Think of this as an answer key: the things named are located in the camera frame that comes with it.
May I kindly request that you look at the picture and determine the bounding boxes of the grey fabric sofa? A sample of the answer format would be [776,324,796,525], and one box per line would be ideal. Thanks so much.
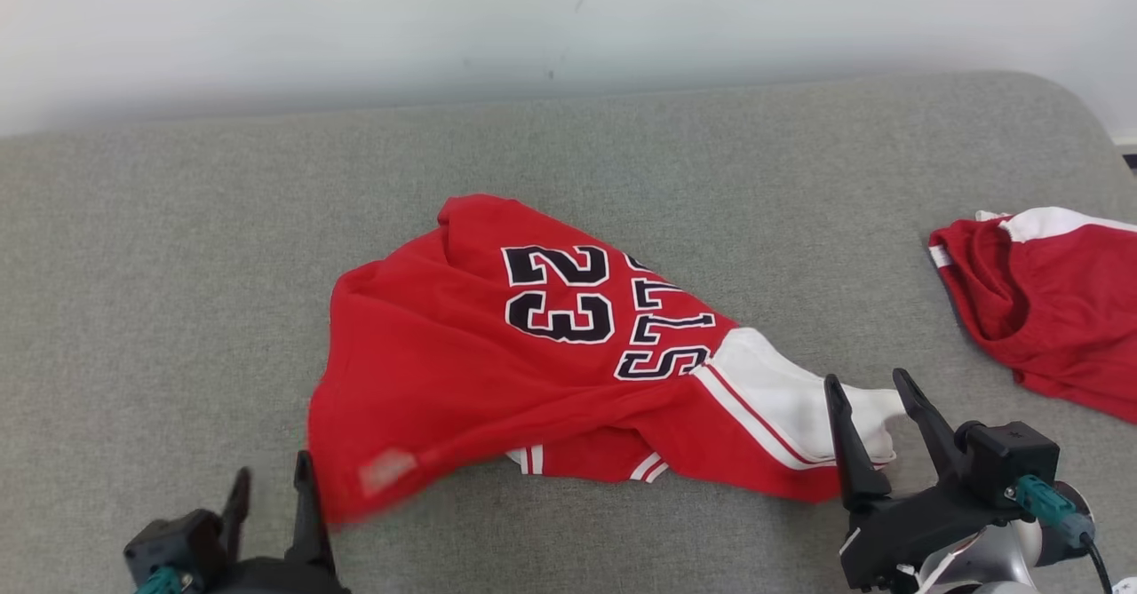
[0,70,1137,594]

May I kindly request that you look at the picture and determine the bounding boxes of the red basketball jersey number 23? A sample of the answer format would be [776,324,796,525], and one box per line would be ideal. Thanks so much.
[306,193,907,524]

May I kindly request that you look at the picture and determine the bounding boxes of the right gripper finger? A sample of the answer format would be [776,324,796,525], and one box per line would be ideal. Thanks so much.
[891,368,969,490]
[822,373,893,514]

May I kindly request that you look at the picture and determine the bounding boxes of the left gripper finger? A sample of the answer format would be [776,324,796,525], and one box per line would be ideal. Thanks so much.
[219,467,252,565]
[285,449,338,576]

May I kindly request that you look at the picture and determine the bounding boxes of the red shorts with white trim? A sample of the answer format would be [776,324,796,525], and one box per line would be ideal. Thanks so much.
[928,207,1137,424]

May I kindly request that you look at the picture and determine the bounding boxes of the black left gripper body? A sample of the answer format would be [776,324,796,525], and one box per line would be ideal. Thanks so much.
[207,557,353,594]

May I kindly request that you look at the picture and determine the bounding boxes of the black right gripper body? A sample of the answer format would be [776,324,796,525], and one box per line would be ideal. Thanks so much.
[839,486,1015,591]

